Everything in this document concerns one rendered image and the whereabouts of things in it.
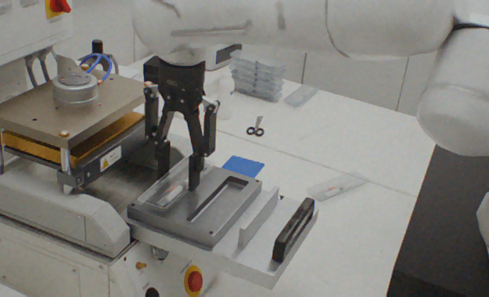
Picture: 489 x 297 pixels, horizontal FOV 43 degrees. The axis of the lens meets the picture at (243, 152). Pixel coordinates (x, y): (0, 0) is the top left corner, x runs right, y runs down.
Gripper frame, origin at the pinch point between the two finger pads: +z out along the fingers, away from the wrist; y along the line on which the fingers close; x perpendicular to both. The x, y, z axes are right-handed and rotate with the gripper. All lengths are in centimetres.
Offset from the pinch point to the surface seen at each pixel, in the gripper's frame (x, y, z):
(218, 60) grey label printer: 99, -41, 19
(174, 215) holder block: -8.3, 4.0, 3.9
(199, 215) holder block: -4.2, 6.6, 5.4
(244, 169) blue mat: 51, -8, 28
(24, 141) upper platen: -10.1, -25.2, -2.4
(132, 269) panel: -13.4, -0.9, 13.8
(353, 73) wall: 253, -27, 71
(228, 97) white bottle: 75, -25, 21
